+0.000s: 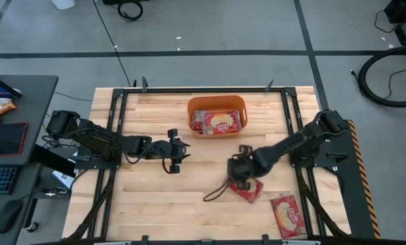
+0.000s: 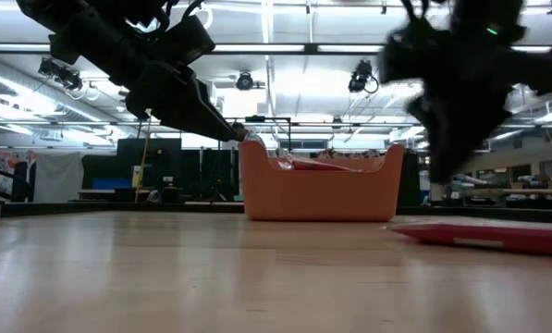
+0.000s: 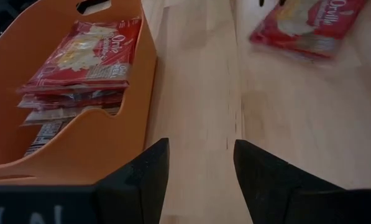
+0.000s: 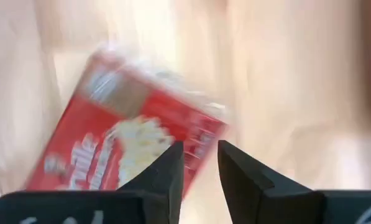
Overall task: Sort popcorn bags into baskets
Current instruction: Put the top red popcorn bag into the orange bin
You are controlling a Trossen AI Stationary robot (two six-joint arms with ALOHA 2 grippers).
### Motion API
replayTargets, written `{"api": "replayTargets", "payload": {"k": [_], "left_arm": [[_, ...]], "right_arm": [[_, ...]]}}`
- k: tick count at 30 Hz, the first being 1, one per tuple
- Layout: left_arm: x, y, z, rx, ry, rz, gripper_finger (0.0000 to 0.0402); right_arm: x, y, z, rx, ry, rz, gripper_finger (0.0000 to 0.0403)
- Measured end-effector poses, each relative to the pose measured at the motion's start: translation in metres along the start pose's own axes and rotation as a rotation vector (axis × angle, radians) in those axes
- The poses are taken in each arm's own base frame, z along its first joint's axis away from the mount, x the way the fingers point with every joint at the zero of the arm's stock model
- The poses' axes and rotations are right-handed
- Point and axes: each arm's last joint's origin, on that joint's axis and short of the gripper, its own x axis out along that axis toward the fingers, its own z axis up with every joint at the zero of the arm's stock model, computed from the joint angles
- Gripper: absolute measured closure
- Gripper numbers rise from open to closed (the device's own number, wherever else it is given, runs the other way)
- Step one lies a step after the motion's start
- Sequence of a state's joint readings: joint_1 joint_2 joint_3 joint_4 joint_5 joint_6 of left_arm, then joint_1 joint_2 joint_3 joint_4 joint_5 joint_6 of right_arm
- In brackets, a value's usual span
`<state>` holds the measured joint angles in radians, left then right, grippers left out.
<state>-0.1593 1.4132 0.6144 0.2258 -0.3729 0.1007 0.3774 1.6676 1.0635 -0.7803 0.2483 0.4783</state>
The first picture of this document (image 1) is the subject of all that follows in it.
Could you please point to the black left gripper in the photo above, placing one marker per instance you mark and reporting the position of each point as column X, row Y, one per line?
column 172, row 151

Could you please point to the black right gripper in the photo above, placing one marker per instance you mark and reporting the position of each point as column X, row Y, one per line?
column 241, row 166

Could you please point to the red popcorn bag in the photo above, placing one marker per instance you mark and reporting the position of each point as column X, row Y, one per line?
column 287, row 216
column 197, row 122
column 254, row 192
column 223, row 122

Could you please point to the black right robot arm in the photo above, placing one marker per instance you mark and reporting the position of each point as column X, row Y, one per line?
column 298, row 139

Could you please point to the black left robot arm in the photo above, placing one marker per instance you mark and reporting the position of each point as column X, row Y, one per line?
column 97, row 137

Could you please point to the orange plastic basket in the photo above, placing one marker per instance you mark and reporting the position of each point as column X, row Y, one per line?
column 216, row 99

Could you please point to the yellow black hazard tape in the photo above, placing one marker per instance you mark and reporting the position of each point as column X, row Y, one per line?
column 366, row 190

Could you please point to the white paper sheet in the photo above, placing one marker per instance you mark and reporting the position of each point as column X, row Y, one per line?
column 62, row 178

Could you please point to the black box under desk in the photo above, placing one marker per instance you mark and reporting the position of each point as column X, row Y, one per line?
column 54, row 161

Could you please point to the black desk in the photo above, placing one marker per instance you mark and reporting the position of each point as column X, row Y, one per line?
column 36, row 102

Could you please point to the black caster wheel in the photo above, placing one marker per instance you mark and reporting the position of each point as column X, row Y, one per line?
column 33, row 227

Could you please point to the black computer mouse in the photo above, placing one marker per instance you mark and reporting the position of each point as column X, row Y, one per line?
column 9, row 214

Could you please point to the white container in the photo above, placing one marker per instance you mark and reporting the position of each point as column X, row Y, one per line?
column 63, row 3

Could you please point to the black aluminium table frame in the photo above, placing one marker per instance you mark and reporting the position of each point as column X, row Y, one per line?
column 206, row 90

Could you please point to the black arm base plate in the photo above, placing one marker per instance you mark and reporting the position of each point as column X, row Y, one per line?
column 97, row 164

